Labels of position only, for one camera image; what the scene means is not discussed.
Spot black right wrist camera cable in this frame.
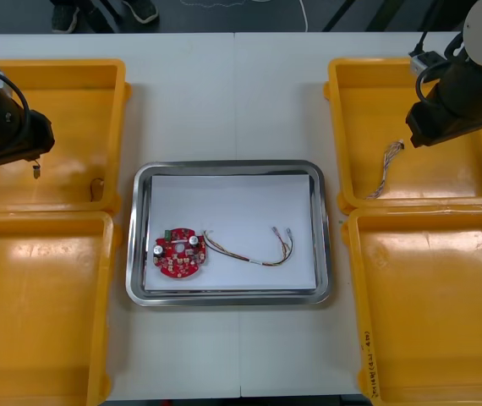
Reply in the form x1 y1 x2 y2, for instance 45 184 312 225
408 29 432 58

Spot steel tray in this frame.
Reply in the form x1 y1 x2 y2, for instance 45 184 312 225
125 159 334 306

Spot black left wrist camera cable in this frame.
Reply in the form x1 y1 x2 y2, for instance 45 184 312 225
0 69 30 147

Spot twisted blue-white wire harness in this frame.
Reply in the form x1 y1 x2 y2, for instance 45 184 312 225
363 140 407 200

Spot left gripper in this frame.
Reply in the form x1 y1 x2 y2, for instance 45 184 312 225
0 108 55 167

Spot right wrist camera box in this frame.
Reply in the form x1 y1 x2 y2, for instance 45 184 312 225
408 50 447 76

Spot round red circuit board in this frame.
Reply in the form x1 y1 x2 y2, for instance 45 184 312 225
151 227 211 281

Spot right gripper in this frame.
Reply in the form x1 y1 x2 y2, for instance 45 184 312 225
405 95 466 149

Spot white sheet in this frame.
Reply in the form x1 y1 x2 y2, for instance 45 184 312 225
143 173 317 293

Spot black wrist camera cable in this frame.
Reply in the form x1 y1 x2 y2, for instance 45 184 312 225
0 69 30 147
408 29 432 58

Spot person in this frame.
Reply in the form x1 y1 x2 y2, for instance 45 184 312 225
50 0 160 34

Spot yellow-orange plastic bin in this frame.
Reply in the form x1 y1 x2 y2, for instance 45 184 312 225
323 57 482 211
0 58 133 214
0 211 123 406
341 206 482 406

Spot thin hooked wire harness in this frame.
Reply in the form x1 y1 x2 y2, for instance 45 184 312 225
88 177 106 200

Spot thin multicolour wire harness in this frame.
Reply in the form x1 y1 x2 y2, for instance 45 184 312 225
201 226 296 268

